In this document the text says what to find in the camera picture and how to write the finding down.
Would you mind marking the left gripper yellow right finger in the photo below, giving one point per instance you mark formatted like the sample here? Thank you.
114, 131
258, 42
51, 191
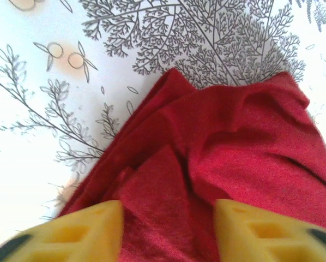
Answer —
261, 240

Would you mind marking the red t-shirt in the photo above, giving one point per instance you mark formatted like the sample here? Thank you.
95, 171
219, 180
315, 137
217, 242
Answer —
234, 136

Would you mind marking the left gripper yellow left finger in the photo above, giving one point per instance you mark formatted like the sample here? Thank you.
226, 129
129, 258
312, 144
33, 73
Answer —
70, 240

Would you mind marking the floral tablecloth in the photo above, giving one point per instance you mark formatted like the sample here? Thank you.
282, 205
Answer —
43, 136

